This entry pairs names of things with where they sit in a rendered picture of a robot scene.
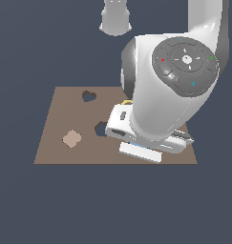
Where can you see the small yellow object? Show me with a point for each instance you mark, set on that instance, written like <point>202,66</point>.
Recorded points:
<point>127,101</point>

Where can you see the brown slotted board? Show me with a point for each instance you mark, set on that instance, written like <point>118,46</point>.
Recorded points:
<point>63,114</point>

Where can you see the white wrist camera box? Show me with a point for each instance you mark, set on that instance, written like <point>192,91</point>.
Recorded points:
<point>140,153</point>

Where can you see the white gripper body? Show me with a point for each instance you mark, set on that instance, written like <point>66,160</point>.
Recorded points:
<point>118,124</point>

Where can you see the tan clover-shaped block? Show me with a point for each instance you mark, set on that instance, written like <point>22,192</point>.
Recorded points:
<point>72,138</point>

